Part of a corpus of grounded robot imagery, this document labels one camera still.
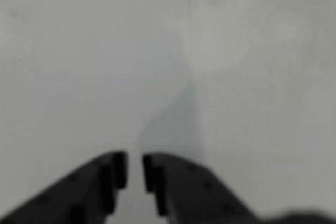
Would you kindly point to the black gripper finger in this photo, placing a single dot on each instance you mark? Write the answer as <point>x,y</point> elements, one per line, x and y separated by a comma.
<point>78,195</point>
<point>194,195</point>

